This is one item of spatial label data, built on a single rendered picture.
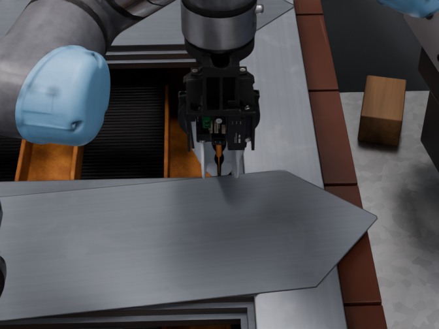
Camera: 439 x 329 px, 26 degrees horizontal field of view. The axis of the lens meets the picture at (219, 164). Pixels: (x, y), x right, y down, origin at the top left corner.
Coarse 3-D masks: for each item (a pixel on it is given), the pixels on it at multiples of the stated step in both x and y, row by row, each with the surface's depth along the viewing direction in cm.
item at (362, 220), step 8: (352, 208) 106; (360, 208) 106; (352, 216) 105; (360, 216) 105; (368, 216) 105; (376, 216) 105; (352, 224) 105; (360, 224) 105; (368, 224) 105; (360, 232) 104
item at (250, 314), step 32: (128, 64) 130; (160, 64) 130; (192, 64) 130; (0, 192) 109; (32, 192) 109; (32, 320) 97; (64, 320) 97; (96, 320) 97; (128, 320) 97; (160, 320) 97; (192, 320) 97; (224, 320) 98
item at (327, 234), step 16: (288, 176) 110; (304, 192) 108; (320, 192) 108; (304, 208) 106; (320, 208) 106; (336, 208) 106; (304, 224) 105; (320, 224) 105; (336, 224) 105; (304, 240) 103; (320, 240) 103; (336, 240) 103; (352, 240) 103; (320, 256) 101; (336, 256) 101; (320, 272) 99
